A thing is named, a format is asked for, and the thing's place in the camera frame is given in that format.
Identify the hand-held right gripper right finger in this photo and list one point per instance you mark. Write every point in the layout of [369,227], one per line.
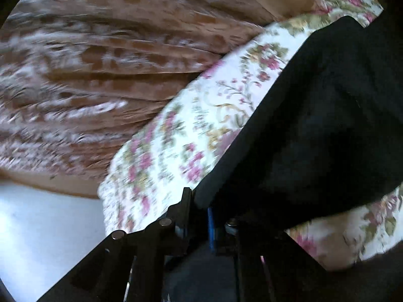
[211,230]

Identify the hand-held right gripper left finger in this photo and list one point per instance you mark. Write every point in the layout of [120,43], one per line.
[186,214]

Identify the black pants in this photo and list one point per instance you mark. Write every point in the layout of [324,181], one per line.
[314,125]

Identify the floral quilt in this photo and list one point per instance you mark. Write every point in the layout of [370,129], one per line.
[189,132]

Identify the wooden bed base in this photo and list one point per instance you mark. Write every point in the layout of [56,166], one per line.
[63,190]

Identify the brown patterned bed skirt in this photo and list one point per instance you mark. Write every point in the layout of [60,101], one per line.
[94,69]

